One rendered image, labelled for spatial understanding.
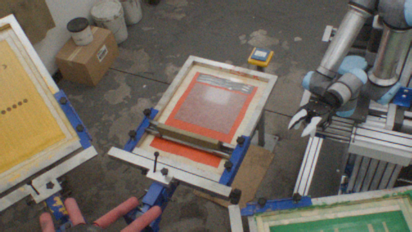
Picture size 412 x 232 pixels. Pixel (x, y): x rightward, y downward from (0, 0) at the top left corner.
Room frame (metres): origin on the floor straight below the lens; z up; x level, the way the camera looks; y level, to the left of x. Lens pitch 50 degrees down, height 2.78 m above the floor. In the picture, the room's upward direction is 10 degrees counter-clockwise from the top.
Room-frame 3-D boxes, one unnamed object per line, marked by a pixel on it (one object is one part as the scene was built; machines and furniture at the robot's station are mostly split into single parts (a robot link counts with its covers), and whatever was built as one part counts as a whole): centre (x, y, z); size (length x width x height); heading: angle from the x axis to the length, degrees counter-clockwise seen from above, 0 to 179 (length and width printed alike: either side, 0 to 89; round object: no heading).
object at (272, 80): (1.55, 0.00, 0.97); 0.79 x 0.58 x 0.04; 148
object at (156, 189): (1.07, 0.30, 1.02); 0.17 x 0.06 x 0.05; 148
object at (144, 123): (1.49, 0.36, 0.98); 0.30 x 0.05 x 0.07; 148
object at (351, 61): (1.25, -0.66, 1.42); 0.13 x 0.12 x 0.14; 37
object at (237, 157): (1.20, -0.11, 0.98); 0.30 x 0.05 x 0.07; 148
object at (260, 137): (1.96, -0.40, 0.48); 0.22 x 0.22 x 0.96; 58
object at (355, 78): (0.99, -0.53, 1.65); 0.11 x 0.08 x 0.09; 127
